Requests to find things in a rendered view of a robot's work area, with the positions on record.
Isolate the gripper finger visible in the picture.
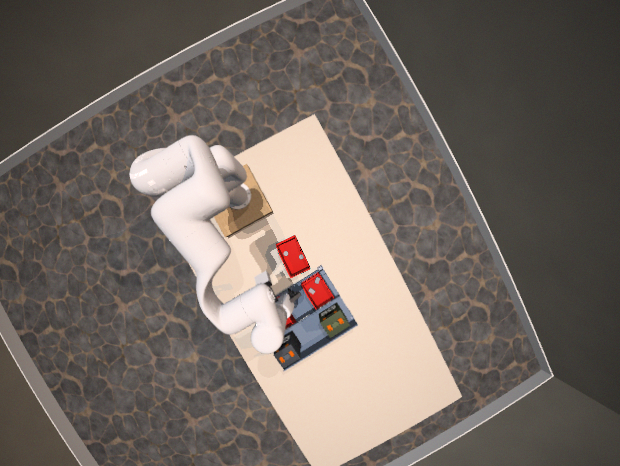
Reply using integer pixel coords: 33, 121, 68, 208
288, 289, 302, 302

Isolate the dark grey metal shelf rack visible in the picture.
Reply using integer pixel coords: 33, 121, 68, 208
276, 265, 358, 371

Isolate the red bin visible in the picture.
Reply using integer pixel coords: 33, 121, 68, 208
276, 236, 310, 278
302, 273, 335, 309
285, 314, 297, 329

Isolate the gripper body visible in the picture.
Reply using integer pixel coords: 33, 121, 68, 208
275, 294, 295, 319

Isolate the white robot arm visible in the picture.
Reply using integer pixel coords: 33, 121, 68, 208
130, 135, 287, 354

